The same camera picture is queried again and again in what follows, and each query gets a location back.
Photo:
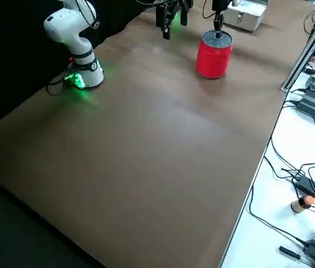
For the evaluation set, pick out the black screwdriver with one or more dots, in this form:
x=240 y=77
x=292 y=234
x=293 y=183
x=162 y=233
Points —
x=288 y=250

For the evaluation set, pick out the brown bottle orange cap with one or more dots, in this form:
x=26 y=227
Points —
x=299 y=205

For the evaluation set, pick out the silver aluminium case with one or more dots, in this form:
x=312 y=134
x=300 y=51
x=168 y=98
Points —
x=246 y=16

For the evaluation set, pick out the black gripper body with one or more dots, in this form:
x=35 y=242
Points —
x=220 y=5
x=168 y=2

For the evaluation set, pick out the red push-button trash can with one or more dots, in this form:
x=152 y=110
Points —
x=213 y=60

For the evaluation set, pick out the aluminium frame post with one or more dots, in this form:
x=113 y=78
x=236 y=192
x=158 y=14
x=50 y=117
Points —
x=302 y=58

